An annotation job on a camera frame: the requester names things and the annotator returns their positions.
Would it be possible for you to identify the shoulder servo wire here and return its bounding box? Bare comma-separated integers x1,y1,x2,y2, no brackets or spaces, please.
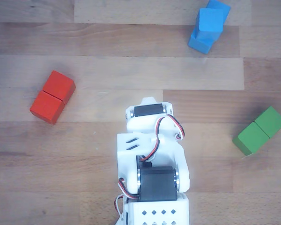
113,177,141,221

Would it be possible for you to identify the long blue block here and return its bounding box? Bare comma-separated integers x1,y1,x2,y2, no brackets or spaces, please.
188,0,231,55

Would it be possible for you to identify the long red block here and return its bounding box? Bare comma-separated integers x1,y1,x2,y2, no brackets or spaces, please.
30,70,76,125

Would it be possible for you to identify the gripper servo wire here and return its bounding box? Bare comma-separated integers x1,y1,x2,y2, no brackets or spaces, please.
140,115,185,163

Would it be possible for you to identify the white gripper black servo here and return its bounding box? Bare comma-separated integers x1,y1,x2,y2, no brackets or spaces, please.
125,97,185,142

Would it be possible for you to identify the long green block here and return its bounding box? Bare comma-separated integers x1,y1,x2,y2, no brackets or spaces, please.
232,105,281,157

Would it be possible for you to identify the small blue cube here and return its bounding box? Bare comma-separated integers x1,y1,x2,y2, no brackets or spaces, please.
192,7,227,43

